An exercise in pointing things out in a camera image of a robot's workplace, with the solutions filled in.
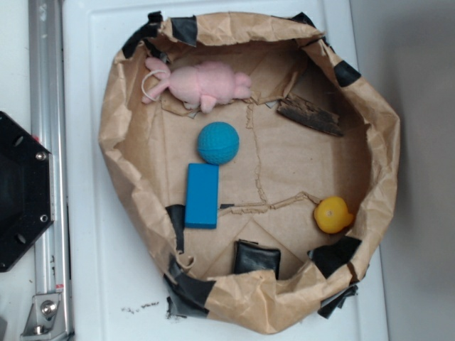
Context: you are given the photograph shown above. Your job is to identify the teal dimpled ball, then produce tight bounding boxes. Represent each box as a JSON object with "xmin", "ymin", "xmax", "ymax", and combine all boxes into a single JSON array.
[{"xmin": 197, "ymin": 121, "xmax": 240, "ymax": 166}]

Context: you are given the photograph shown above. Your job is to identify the yellow rubber duck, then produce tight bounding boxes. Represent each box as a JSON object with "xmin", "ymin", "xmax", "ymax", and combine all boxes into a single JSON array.
[{"xmin": 313, "ymin": 196, "xmax": 354, "ymax": 234}]

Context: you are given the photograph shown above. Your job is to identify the black leather pouch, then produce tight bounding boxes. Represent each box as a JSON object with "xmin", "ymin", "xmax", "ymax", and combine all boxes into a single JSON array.
[{"xmin": 233, "ymin": 239, "xmax": 282, "ymax": 279}]

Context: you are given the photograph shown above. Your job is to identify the aluminium extrusion rail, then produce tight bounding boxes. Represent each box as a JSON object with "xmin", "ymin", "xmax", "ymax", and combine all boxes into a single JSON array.
[{"xmin": 28, "ymin": 1, "xmax": 74, "ymax": 328}]

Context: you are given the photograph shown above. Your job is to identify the pink plush toy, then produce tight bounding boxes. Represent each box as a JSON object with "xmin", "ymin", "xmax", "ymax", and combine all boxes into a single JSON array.
[{"xmin": 141, "ymin": 57, "xmax": 252, "ymax": 114}]

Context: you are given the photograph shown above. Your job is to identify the white tray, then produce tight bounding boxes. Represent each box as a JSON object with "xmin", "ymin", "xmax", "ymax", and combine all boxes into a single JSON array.
[{"xmin": 63, "ymin": 1, "xmax": 368, "ymax": 340}]

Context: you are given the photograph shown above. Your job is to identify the metal corner bracket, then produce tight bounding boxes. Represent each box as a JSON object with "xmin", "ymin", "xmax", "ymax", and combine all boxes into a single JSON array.
[{"xmin": 20, "ymin": 293, "xmax": 74, "ymax": 340}]

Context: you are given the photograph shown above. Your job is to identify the blue rectangular block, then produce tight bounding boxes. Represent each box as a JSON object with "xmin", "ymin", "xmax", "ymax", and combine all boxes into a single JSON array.
[{"xmin": 185, "ymin": 163, "xmax": 219, "ymax": 229}]

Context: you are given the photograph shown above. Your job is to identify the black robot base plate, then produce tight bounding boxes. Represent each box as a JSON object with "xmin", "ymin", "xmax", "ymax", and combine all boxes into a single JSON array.
[{"xmin": 1, "ymin": 112, "xmax": 53, "ymax": 273}]

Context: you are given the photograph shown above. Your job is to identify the dark wooden bark piece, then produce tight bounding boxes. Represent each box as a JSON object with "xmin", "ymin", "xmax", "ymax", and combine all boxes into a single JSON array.
[{"xmin": 277, "ymin": 93, "xmax": 343, "ymax": 137}]

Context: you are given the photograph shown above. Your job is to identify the brown paper bin wall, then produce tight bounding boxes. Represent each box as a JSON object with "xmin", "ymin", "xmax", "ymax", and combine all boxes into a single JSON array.
[{"xmin": 99, "ymin": 12, "xmax": 400, "ymax": 334}]

